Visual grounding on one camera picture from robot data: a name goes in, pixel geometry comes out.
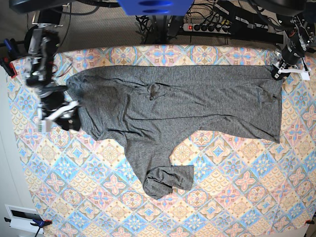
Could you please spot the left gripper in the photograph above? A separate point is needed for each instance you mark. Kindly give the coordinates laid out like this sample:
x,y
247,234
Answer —
x,y
294,63

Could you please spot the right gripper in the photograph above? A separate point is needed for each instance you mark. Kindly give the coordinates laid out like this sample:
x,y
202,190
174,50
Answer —
x,y
53,108

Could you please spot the grey t-shirt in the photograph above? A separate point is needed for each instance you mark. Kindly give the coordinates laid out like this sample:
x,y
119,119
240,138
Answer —
x,y
150,110

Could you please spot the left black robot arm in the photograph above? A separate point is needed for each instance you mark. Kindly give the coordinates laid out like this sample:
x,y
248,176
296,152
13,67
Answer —
x,y
297,41

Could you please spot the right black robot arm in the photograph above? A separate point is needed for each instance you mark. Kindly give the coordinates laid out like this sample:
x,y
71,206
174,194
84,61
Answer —
x,y
42,48

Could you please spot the red blue table clamp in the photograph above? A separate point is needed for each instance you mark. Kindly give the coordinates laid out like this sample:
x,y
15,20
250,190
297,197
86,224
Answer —
x,y
12,54

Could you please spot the patterned colourful tablecloth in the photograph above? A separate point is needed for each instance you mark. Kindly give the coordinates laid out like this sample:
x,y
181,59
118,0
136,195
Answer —
x,y
242,187

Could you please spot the black power strip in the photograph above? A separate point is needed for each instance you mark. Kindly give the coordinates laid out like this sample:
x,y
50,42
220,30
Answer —
x,y
206,28

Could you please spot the orange blue corner clamp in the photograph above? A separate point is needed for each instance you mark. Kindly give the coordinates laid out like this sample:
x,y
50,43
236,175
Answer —
x,y
39,224

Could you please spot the white wall outlet box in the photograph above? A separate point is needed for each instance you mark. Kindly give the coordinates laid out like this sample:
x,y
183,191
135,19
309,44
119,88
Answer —
x,y
21,218

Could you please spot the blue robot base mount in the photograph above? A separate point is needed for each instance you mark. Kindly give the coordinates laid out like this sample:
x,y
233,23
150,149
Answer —
x,y
155,7

